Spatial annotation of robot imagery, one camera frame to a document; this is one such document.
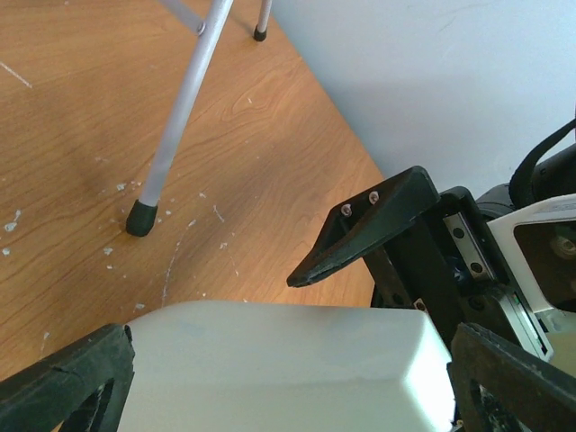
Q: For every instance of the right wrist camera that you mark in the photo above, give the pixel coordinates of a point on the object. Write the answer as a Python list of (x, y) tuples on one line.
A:
[(538, 245)]

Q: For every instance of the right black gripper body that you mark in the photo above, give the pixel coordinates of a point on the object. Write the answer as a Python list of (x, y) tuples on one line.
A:
[(448, 264)]

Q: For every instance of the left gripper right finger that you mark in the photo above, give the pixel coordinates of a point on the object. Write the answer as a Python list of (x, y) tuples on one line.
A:
[(498, 386)]

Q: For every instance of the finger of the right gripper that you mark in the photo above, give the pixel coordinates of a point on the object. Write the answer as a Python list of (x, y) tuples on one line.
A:
[(361, 224)]

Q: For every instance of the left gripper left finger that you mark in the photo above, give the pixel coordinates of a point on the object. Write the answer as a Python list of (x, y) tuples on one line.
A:
[(82, 387)]

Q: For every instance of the white metronome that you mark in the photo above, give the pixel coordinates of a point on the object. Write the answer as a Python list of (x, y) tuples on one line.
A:
[(246, 366)]

